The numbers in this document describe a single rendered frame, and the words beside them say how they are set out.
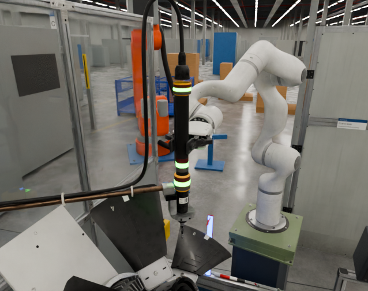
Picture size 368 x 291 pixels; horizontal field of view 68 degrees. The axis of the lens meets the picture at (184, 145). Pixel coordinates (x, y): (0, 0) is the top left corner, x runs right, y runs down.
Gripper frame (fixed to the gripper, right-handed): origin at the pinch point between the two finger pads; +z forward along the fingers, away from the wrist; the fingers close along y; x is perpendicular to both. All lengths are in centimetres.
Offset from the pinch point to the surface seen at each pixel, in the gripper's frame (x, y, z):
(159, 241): -30.9, 6.6, 1.4
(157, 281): -39.9, 4.7, 7.6
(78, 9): 39, 70, -52
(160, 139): -127, 164, -340
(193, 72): -53, 239, -759
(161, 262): -35.8, 4.7, 4.3
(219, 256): -48, -8, -17
